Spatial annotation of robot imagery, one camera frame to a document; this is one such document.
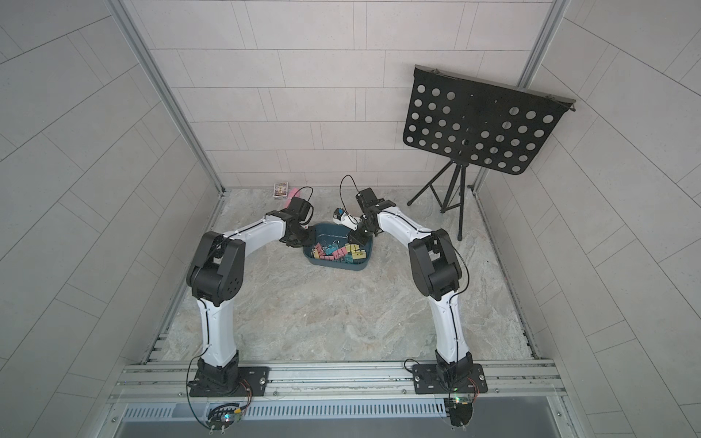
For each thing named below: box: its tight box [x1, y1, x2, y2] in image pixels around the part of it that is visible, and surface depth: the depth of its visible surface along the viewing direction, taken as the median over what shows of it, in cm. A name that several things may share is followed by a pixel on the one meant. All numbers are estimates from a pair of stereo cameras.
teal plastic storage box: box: [303, 222, 374, 272], surface depth 95 cm
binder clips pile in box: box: [311, 242, 367, 264], surface depth 96 cm
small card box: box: [272, 181, 289, 198], surface depth 117 cm
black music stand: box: [402, 64, 576, 241], surface depth 78 cm
